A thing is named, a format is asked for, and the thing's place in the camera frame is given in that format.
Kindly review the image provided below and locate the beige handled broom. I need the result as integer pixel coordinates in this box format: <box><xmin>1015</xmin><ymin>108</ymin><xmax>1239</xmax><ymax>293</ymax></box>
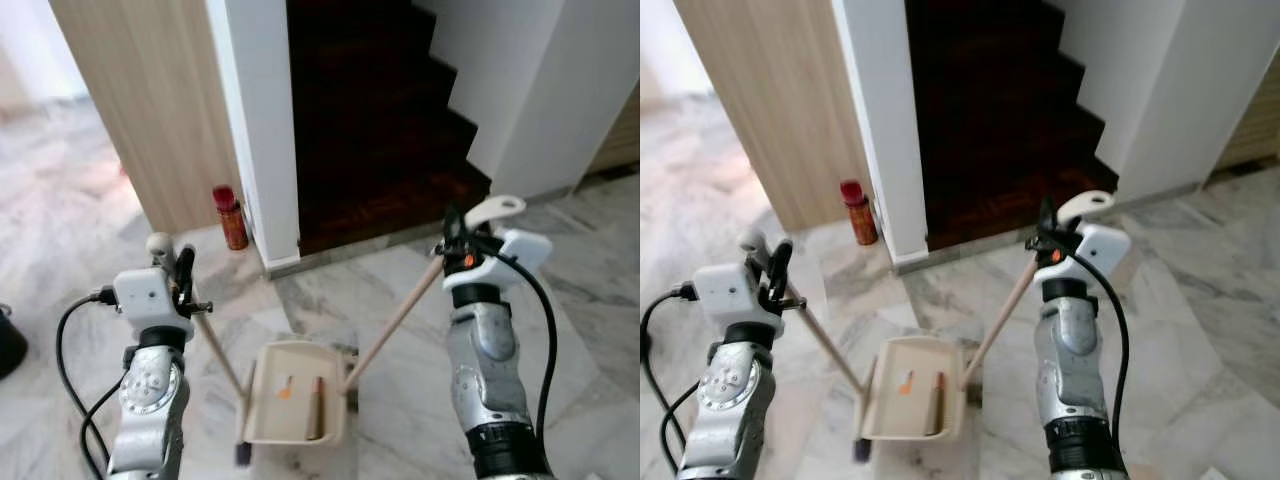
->
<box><xmin>146</xmin><ymin>232</ymin><xmax>257</xmax><ymax>469</ymax></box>
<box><xmin>738</xmin><ymin>227</ymin><xmax>877</xmax><ymax>466</ymax></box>

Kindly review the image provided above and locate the beige long-handled dustpan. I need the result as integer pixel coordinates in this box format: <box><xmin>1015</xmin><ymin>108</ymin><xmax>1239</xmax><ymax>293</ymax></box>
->
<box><xmin>858</xmin><ymin>189</ymin><xmax>1116</xmax><ymax>443</ymax></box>
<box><xmin>238</xmin><ymin>194</ymin><xmax>528</xmax><ymax>447</ymax></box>

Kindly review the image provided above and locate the red-capped brown bottle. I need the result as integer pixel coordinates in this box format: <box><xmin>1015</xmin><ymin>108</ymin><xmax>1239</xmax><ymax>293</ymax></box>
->
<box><xmin>211</xmin><ymin>184</ymin><xmax>250</xmax><ymax>252</ymax></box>
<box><xmin>839</xmin><ymin>179</ymin><xmax>880</xmax><ymax>247</ymax></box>

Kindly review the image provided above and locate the dark wooden staircase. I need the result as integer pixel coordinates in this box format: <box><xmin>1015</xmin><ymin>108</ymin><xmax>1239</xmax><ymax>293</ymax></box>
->
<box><xmin>286</xmin><ymin>0</ymin><xmax>493</xmax><ymax>257</ymax></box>
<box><xmin>904</xmin><ymin>0</ymin><xmax>1120</xmax><ymax>252</ymax></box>

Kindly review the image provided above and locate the light wooden cabinet panel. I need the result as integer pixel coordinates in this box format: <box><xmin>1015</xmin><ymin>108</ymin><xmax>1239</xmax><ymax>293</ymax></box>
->
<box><xmin>672</xmin><ymin>0</ymin><xmax>873</xmax><ymax>233</ymax></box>
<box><xmin>48</xmin><ymin>0</ymin><xmax>243</xmax><ymax>237</ymax></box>

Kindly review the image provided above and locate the black round object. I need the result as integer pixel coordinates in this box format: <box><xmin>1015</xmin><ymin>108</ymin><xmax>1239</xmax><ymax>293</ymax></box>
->
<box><xmin>0</xmin><ymin>303</ymin><xmax>30</xmax><ymax>381</ymax></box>

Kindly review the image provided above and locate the wooden cupboard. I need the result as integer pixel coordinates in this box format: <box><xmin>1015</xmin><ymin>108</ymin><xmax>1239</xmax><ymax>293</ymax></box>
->
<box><xmin>1212</xmin><ymin>70</ymin><xmax>1280</xmax><ymax>173</ymax></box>
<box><xmin>586</xmin><ymin>85</ymin><xmax>641</xmax><ymax>176</ymax></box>

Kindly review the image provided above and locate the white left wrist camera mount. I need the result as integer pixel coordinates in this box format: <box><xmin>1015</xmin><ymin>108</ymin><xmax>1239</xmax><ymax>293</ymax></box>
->
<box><xmin>692</xmin><ymin>260</ymin><xmax>773</xmax><ymax>343</ymax></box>
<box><xmin>112</xmin><ymin>266</ymin><xmax>197</xmax><ymax>343</ymax></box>

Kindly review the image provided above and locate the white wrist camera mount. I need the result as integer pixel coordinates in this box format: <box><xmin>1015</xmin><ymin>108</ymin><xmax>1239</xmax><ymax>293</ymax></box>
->
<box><xmin>112</xmin><ymin>266</ymin><xmax>197</xmax><ymax>343</ymax></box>
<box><xmin>1044</xmin><ymin>221</ymin><xmax>1133</xmax><ymax>293</ymax></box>
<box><xmin>462</xmin><ymin>228</ymin><xmax>554</xmax><ymax>293</ymax></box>
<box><xmin>692</xmin><ymin>260</ymin><xmax>773</xmax><ymax>343</ymax></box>

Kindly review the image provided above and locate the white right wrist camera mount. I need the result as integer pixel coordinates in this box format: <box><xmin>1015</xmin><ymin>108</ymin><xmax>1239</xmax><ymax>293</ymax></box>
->
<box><xmin>462</xmin><ymin>228</ymin><xmax>554</xmax><ymax>293</ymax></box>
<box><xmin>1044</xmin><ymin>221</ymin><xmax>1133</xmax><ymax>293</ymax></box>

